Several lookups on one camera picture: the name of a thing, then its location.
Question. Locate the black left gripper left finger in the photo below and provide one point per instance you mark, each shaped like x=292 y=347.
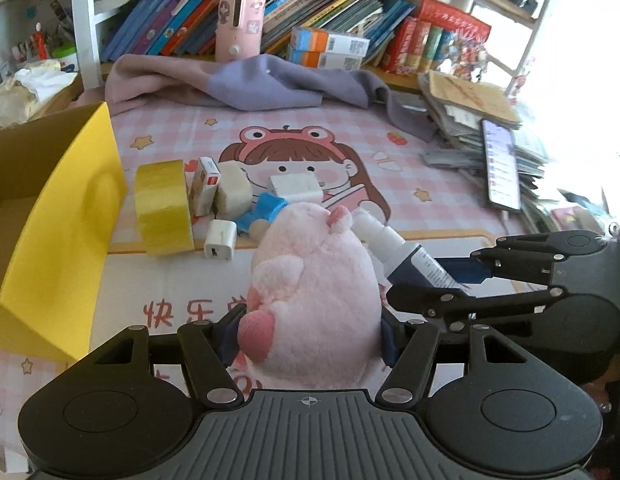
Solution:
x=208 y=350

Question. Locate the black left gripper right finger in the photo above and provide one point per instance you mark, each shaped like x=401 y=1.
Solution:
x=408 y=349

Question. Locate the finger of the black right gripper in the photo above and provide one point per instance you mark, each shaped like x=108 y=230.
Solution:
x=455 y=310
x=524 y=258

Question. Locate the white blue spray bottle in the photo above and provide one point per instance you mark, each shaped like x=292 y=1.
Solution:
x=405 y=262

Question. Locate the pink plush pig toy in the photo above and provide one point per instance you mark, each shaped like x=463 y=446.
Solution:
x=313 y=317

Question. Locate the white eraser block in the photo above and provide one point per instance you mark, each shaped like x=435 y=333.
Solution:
x=234 y=192

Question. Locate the yellow tape roll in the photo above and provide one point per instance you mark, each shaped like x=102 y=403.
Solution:
x=162 y=210

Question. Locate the white red small box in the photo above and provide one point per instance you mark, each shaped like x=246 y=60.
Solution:
x=204 y=186

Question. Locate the smartphone with lit screen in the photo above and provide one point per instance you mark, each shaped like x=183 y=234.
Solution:
x=502 y=182

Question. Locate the white square power plug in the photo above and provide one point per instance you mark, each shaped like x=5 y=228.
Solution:
x=220 y=240

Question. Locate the stack of papers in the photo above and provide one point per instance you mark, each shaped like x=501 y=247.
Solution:
x=462 y=130

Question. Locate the pink cartoon table mat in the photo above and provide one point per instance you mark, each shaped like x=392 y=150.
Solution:
x=358 y=158

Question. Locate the white charger adapter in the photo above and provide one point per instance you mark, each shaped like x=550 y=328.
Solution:
x=296 y=188

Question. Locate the yellow cardboard box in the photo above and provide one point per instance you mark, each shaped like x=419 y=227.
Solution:
x=61 y=189

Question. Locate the red book set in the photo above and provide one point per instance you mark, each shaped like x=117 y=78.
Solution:
x=433 y=33

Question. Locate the purple pink cloth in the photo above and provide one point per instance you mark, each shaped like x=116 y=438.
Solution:
x=264 y=82

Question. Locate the lower orange blue box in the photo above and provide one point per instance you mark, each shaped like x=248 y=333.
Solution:
x=324 y=60

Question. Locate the orange blue box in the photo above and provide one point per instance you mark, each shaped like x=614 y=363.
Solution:
x=308 y=39
x=324 y=60

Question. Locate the upper orange blue box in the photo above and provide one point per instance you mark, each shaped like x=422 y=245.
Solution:
x=308 y=39

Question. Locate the crumpled white paper bag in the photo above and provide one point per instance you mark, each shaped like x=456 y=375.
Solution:
x=26 y=92

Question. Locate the row of leaning books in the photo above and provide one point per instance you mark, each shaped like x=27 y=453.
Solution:
x=188 y=27

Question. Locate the pink cartoon pencil holder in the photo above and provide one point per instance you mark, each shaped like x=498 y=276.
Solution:
x=239 y=29

